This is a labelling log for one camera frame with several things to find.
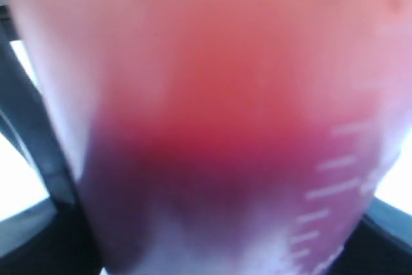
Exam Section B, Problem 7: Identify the red sauce squeeze bottle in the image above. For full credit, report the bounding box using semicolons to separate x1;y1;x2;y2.
7;0;411;274

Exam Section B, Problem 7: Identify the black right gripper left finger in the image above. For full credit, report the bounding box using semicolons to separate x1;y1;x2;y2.
1;5;103;274

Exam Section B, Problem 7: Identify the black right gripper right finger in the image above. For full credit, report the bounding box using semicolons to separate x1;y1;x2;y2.
328;198;411;275

